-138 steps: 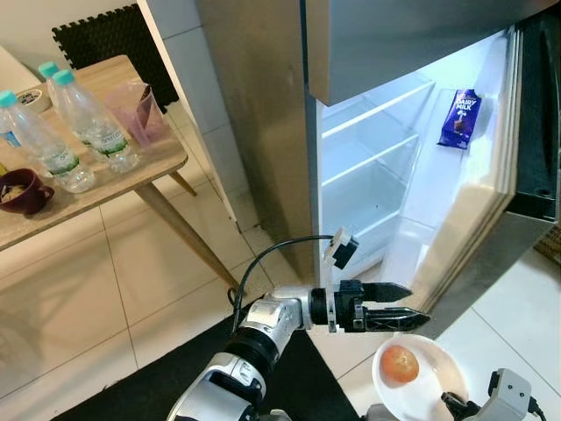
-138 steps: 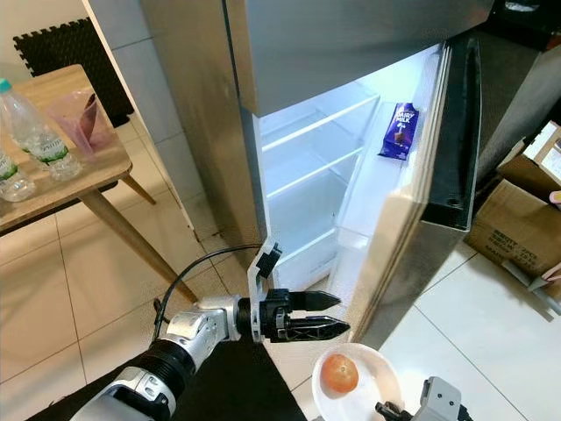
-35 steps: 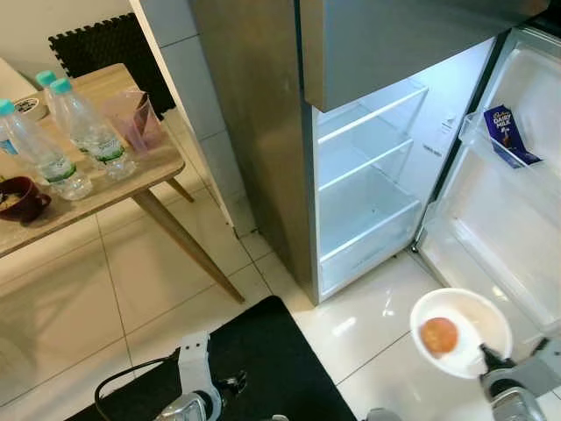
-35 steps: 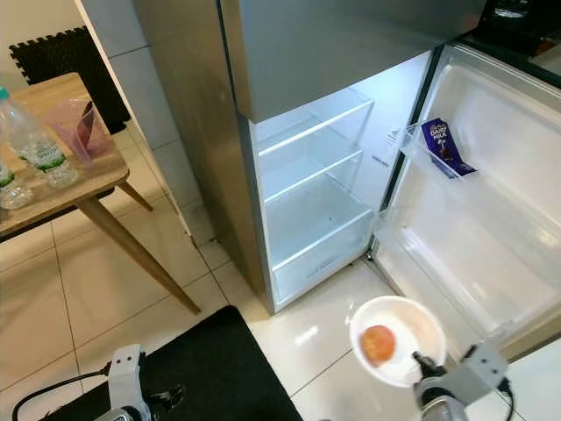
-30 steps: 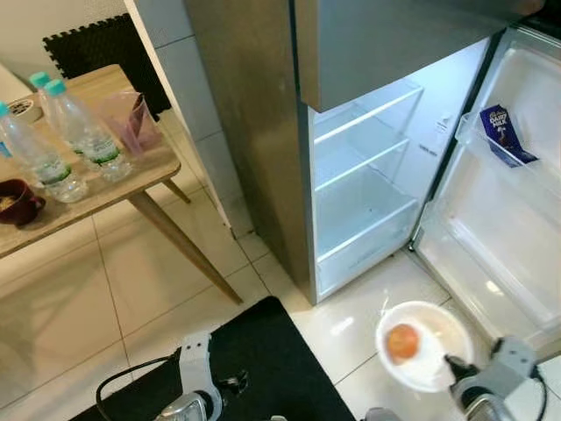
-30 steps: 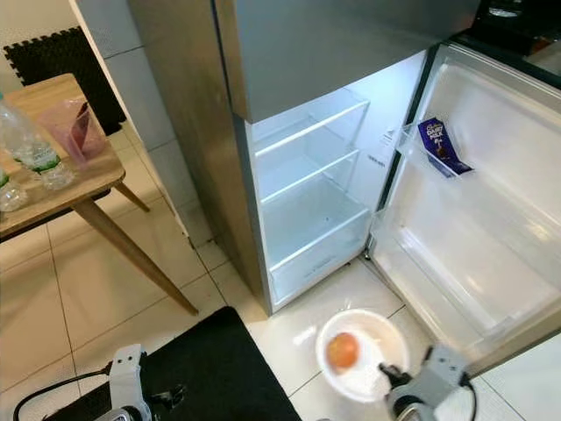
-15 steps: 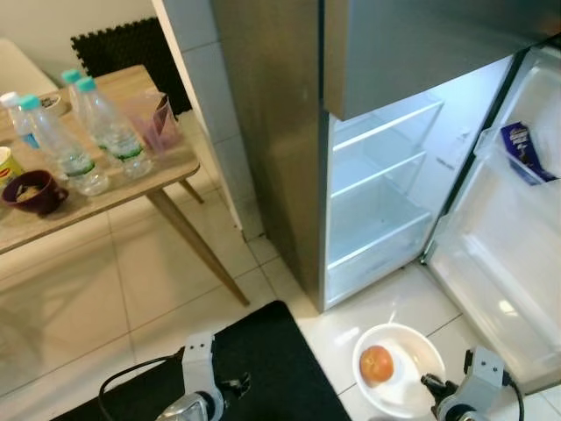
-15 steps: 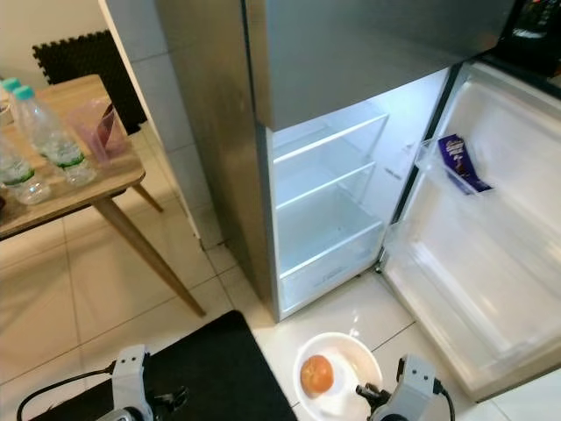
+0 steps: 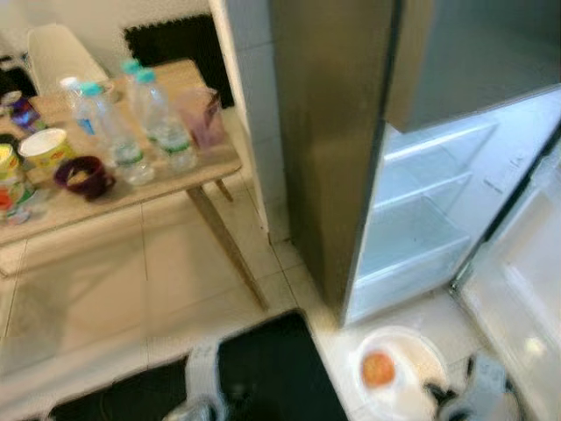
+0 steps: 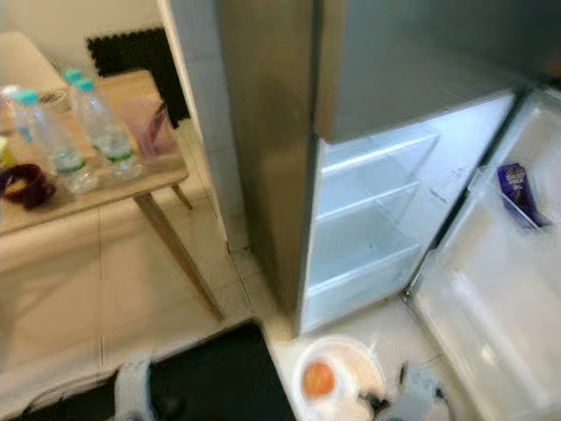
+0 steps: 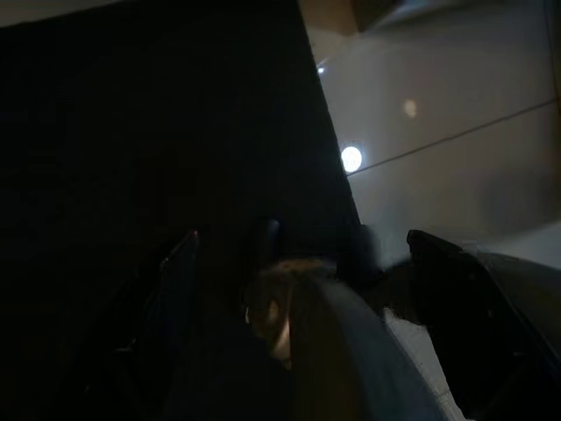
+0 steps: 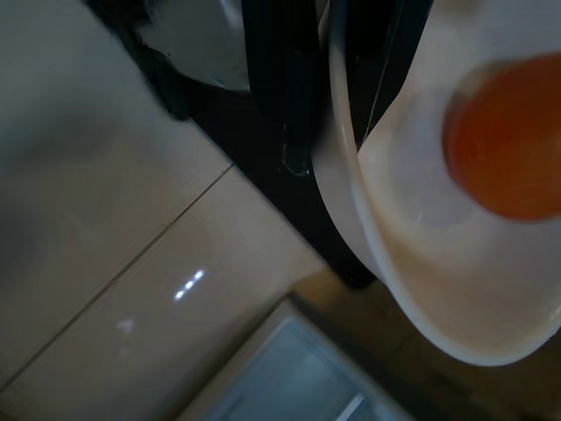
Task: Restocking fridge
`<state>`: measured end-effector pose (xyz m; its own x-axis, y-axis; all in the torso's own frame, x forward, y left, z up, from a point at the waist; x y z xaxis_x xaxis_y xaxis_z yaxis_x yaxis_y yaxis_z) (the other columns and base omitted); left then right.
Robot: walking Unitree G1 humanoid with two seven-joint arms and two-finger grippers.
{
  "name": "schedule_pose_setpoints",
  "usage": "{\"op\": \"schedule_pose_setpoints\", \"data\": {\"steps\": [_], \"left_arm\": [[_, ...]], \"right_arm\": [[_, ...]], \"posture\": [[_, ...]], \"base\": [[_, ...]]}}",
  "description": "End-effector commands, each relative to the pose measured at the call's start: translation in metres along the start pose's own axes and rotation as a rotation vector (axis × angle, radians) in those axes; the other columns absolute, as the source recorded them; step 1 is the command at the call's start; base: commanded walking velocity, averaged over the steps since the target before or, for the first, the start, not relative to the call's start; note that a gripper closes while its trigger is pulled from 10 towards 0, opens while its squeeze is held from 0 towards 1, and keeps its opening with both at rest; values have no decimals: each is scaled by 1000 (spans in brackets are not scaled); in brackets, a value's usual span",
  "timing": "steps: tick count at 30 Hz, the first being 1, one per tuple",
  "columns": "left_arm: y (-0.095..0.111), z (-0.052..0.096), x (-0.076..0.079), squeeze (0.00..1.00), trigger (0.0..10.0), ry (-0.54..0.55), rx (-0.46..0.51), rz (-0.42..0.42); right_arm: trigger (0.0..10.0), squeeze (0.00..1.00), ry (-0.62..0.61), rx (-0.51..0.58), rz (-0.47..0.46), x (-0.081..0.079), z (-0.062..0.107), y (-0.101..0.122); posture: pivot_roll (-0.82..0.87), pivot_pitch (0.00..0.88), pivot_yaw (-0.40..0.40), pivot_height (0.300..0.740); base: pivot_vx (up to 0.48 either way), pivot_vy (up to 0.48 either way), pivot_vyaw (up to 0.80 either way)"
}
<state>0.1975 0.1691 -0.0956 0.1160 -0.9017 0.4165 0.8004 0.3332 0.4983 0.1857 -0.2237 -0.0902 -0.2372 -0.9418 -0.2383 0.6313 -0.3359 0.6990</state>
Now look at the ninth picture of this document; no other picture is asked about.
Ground white bowl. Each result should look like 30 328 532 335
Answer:
352 325 451 421

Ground orange red fruit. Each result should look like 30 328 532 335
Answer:
361 350 396 389

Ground glass fridge shelf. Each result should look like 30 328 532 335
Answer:
375 170 476 209
384 122 498 165
359 218 476 283

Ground white lined fridge door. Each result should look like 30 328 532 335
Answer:
451 147 561 421

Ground grey steel fridge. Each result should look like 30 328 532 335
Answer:
266 0 561 328

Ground clear crisper drawer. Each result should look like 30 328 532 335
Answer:
349 261 458 323

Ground black floor mat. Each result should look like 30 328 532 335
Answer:
47 310 348 421

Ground wooden table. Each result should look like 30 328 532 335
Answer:
0 59 269 313

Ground maroon bowl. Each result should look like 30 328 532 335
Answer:
53 155 117 202

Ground black foam mat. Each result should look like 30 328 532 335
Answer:
122 13 234 107

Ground yellow food tub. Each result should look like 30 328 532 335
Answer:
18 127 79 173

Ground white capped plastic bottle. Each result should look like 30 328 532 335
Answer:
59 75 94 134

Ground purple snack pack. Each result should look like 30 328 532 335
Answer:
1 89 46 135

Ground white chair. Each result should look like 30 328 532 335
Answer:
25 24 111 94

